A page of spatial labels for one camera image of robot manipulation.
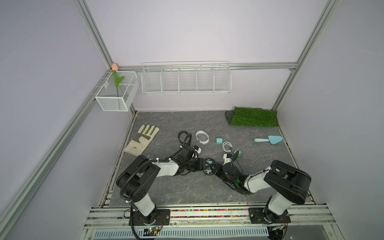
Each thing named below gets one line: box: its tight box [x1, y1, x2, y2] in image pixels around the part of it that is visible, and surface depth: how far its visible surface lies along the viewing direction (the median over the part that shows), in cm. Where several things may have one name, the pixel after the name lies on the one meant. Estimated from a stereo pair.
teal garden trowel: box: [254, 135, 283, 145], surface depth 104 cm
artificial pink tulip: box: [111, 63, 125, 98], surface depth 92 cm
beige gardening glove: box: [124, 124, 160, 156], surface depth 107 cm
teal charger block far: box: [216, 137, 224, 145], surface depth 104 cm
